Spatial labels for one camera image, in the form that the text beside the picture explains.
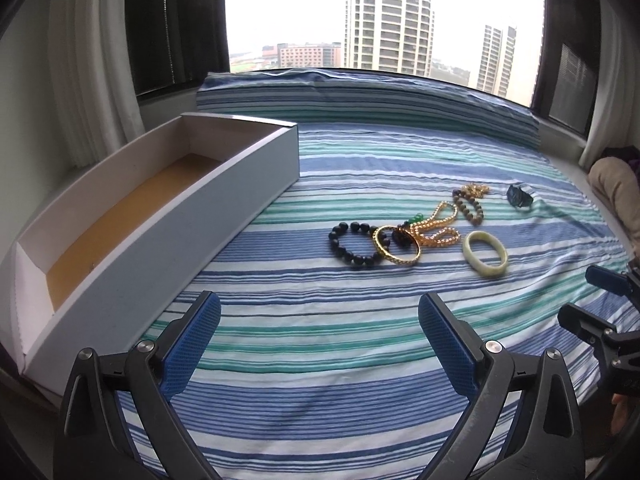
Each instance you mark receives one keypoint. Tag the low brick building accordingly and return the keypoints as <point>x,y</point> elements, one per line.
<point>310,55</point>

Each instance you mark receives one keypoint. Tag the gold bangle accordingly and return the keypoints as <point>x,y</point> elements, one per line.
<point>380,247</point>

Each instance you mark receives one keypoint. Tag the white curtain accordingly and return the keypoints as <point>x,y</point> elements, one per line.
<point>95,60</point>
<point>615,85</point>

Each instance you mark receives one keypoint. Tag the tall beige tower building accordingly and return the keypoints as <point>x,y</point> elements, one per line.
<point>387,15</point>

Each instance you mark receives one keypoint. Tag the pale jade bangle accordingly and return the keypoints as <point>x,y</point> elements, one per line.
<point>487,270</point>

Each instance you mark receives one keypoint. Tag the blue green striped blanket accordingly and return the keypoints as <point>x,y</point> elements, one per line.
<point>325,310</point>

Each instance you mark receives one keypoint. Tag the long white cardboard box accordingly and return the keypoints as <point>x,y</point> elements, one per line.
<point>150,240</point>

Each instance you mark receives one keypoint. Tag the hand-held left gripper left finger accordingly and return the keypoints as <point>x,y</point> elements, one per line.
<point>195,345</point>

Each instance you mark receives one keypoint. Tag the dark window blind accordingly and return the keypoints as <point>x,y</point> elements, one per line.
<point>570,70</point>
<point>175,25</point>

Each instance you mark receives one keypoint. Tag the beige cushion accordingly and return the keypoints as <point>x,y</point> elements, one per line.
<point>615,195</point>

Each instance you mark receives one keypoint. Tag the dark wrist watch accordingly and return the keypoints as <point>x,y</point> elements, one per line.
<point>517,196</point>

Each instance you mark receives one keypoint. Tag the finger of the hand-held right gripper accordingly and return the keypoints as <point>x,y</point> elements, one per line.
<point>606,280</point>
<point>580,322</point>

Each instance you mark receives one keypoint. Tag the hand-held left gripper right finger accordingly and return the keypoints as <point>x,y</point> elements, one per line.
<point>447,345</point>

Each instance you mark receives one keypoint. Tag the slim beige tower building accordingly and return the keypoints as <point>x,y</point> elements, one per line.
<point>496,60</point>

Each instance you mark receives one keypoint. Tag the striped bolster pillow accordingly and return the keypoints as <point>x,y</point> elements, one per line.
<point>350,105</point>

